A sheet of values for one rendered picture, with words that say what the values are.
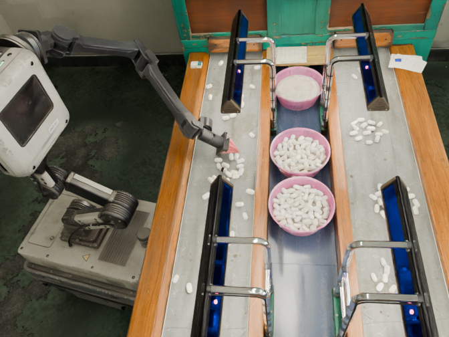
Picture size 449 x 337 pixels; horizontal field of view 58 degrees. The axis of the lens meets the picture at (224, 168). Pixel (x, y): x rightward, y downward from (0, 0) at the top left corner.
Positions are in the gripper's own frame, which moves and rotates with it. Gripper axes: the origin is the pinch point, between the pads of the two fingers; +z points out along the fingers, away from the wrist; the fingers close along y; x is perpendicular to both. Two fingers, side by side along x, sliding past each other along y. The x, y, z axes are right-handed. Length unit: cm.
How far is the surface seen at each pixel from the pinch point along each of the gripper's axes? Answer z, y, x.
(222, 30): -18, 75, -2
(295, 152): 22.4, 2.0, -14.1
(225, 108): -20.7, -4.2, -23.2
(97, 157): -42, 57, 130
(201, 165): -11.5, -6.9, 11.6
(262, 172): 8.9, -12.2, -7.8
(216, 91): -10.2, 42.1, 10.1
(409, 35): 63, 74, -58
